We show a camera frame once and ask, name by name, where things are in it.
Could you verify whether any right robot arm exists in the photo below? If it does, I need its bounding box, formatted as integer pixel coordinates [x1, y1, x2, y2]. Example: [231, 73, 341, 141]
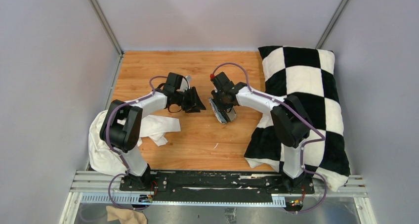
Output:
[209, 72, 310, 193]

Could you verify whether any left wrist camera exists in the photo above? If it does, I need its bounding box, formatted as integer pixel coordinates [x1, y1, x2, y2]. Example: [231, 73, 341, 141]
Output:
[183, 75, 192, 91]

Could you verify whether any black white checkered pillow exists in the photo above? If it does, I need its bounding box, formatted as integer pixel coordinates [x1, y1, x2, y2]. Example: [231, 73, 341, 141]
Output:
[258, 46, 350, 192]

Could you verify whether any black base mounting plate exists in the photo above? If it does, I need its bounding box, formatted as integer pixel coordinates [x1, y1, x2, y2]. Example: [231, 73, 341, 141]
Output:
[120, 170, 315, 198]

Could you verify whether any beige cloth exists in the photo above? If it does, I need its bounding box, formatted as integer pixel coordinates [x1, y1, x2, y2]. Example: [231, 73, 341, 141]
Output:
[106, 206, 148, 224]

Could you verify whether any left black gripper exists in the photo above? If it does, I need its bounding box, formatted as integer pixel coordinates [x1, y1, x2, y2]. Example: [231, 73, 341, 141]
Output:
[174, 87, 206, 113]

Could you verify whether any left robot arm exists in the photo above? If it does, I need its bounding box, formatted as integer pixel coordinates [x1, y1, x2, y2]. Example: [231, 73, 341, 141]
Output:
[99, 72, 206, 191]

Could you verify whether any aluminium frame rail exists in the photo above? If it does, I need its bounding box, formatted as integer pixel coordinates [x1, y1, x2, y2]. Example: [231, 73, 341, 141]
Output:
[69, 175, 368, 207]

